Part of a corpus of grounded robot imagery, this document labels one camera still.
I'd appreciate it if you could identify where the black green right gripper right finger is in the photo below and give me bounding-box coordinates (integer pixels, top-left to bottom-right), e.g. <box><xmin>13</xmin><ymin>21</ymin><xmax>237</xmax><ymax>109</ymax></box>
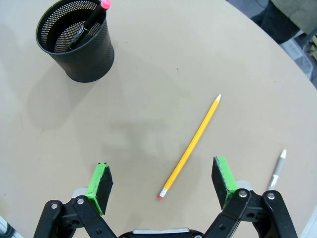
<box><xmin>203</xmin><ymin>156</ymin><xmax>299</xmax><ymax>238</ymax></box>

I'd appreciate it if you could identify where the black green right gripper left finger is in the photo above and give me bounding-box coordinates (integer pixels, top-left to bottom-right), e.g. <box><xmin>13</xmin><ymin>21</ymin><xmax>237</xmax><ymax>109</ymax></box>
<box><xmin>33</xmin><ymin>162</ymin><xmax>117</xmax><ymax>238</ymax></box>

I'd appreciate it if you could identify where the grey pen with white cap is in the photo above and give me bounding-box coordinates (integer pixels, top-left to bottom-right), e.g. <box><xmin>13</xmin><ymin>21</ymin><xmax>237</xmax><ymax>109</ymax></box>
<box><xmin>266</xmin><ymin>149</ymin><xmax>287</xmax><ymax>191</ymax></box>

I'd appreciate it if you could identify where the black mesh pen holder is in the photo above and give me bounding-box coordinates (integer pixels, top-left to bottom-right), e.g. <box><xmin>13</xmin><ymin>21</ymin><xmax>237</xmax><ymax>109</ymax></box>
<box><xmin>36</xmin><ymin>0</ymin><xmax>115</xmax><ymax>83</ymax></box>

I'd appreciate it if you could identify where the yellow pencil with eraser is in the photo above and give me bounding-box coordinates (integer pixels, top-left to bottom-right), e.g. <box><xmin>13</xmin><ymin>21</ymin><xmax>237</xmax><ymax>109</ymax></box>
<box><xmin>157</xmin><ymin>93</ymin><xmax>222</xmax><ymax>200</ymax></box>

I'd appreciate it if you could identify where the clear plastic storage bin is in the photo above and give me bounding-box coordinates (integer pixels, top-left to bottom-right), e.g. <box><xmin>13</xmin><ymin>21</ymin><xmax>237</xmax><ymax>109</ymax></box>
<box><xmin>281</xmin><ymin>31</ymin><xmax>317</xmax><ymax>90</ymax></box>

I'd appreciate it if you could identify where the black marker with pink cap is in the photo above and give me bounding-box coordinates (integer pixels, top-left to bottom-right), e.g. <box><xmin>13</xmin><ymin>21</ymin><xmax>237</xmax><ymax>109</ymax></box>
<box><xmin>69</xmin><ymin>0</ymin><xmax>111</xmax><ymax>51</ymax></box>

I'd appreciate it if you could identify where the person in dark trousers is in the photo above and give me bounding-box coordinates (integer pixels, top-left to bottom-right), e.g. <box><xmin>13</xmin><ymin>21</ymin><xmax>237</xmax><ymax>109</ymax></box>
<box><xmin>250</xmin><ymin>0</ymin><xmax>317</xmax><ymax>45</ymax></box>

